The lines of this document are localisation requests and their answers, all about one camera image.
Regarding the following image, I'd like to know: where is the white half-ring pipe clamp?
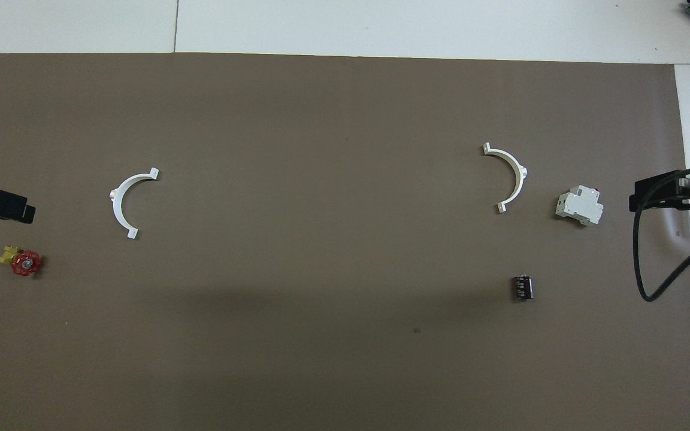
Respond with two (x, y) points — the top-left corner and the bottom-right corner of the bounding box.
(483, 142), (529, 215)
(108, 168), (159, 240)

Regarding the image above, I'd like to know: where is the brown table mat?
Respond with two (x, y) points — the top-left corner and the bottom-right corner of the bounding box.
(0, 53), (690, 431)

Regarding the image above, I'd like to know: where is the small dark cylindrical capacitor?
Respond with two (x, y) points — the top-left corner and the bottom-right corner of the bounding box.
(512, 274), (534, 302)

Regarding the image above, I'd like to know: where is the white circuit breaker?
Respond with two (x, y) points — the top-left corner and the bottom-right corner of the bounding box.
(555, 186), (604, 227)

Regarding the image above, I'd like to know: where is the red handwheel yellow valve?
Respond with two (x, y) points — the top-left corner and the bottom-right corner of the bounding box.
(0, 244), (43, 277)

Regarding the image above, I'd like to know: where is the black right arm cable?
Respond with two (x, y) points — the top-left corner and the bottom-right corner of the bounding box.
(632, 163), (690, 302)

